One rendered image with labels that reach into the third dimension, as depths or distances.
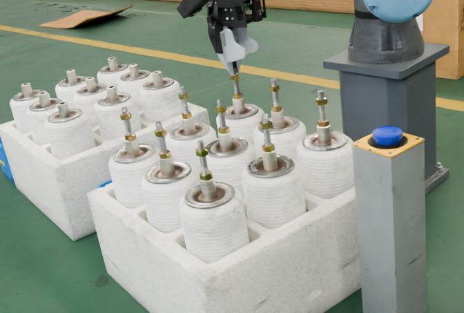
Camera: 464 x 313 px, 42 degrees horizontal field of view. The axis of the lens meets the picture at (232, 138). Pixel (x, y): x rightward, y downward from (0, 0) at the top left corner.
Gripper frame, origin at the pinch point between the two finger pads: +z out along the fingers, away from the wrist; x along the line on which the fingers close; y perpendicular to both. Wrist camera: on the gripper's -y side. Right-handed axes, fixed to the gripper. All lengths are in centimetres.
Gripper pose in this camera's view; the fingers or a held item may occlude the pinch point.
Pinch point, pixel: (230, 66)
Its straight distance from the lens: 117.5
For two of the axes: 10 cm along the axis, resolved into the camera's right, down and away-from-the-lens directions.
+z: 1.4, 9.1, 3.9
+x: 5.5, -4.0, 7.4
